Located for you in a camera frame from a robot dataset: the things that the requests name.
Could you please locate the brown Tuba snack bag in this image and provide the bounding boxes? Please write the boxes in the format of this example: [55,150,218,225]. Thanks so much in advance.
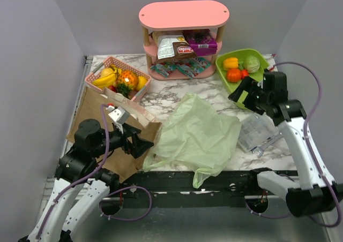
[173,42,197,61]

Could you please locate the yellow peach fruit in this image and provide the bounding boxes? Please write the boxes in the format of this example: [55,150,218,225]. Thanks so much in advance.
[100,67,114,78]

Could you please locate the silver wrench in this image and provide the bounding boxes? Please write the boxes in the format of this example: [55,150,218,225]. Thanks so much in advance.
[252,133,282,157]

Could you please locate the orange pineapple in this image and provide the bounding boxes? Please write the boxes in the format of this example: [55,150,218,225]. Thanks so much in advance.
[116,70,138,98]

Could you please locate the left colourful candy packet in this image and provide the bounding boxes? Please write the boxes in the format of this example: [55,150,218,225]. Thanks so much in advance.
[151,62,176,78]

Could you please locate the light green plastic grocery bag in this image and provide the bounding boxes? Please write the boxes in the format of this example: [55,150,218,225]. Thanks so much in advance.
[143,94,241,188]

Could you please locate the white snack bag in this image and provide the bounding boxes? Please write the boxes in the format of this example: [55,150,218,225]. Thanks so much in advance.
[151,31,185,62]

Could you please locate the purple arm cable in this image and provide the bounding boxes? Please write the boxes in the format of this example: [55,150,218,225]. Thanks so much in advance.
[34,103,153,240]
[245,62,343,228]

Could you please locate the yellow bell pepper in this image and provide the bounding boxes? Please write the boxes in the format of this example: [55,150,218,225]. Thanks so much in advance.
[222,57,239,71]

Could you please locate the orange carrot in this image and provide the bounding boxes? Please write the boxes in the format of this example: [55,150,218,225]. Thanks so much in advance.
[241,69,249,80]

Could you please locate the yellow banana bunch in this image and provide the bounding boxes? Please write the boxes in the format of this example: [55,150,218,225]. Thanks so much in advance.
[92,73,117,89]

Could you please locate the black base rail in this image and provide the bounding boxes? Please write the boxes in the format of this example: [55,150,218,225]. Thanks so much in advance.
[102,171,270,211]

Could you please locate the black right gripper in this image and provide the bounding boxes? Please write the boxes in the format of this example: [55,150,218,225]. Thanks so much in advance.
[228,75,271,116]

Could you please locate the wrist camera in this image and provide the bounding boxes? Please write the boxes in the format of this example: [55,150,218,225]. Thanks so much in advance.
[267,65,275,72]
[106,105,130,134]

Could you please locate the pink plastic fruit basket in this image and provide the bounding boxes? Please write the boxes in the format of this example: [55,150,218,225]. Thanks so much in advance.
[85,56,152,102]

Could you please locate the red cherry bunch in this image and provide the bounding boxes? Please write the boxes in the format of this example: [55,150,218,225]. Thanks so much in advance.
[108,85,117,93]

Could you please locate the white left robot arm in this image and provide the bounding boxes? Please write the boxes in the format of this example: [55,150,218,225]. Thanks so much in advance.
[21,119,154,241]

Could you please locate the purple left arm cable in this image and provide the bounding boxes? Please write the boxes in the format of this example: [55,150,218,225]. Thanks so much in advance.
[34,103,153,240]

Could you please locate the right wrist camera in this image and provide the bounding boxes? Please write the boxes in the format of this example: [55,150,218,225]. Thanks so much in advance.
[267,65,275,72]

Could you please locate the purple snack box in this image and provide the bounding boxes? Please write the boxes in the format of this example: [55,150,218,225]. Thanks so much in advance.
[183,29,218,57]

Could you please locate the clear plastic screw box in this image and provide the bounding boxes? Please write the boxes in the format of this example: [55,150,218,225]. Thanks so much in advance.
[237,114,279,152]

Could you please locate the pink three-tier shelf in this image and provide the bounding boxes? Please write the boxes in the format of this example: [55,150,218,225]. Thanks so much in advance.
[138,0,230,80]

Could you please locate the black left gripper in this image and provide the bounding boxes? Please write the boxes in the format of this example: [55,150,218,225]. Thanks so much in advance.
[93,120,154,157]

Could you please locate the green plastic tray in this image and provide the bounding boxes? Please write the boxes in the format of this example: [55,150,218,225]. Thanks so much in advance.
[215,49,270,93]

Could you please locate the colourful candy packet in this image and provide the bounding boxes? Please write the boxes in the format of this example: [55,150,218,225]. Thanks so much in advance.
[175,57,211,79]
[151,62,176,78]

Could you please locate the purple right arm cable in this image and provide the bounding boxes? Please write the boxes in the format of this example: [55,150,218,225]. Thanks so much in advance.
[245,62,343,228]

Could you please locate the green cabbage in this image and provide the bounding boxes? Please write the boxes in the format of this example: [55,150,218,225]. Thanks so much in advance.
[243,56,260,73]

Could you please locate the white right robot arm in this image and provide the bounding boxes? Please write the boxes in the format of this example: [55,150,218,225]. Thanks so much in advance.
[228,72,342,217]

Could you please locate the right colourful candy packet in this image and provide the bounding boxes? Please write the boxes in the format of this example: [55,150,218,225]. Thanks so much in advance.
[175,57,211,79]

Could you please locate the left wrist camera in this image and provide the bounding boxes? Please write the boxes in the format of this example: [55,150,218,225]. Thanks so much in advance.
[106,105,130,134]

